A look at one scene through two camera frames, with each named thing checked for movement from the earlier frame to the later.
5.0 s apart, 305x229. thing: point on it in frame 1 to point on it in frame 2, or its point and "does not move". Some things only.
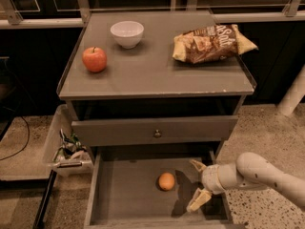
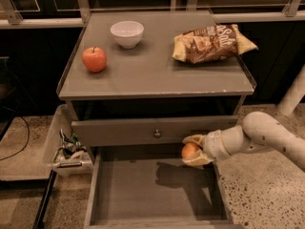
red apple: [94, 59] does not move
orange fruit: [166, 180] to [190, 150]
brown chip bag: [211, 43] does not move
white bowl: [127, 33] does not move
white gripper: [210, 178] to [213, 146]
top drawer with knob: [154, 130] does not move
